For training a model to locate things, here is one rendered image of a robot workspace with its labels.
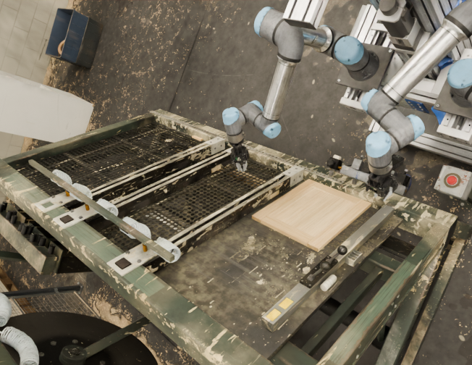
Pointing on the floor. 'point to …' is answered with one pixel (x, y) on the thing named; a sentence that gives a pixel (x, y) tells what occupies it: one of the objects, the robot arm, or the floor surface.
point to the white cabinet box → (37, 109)
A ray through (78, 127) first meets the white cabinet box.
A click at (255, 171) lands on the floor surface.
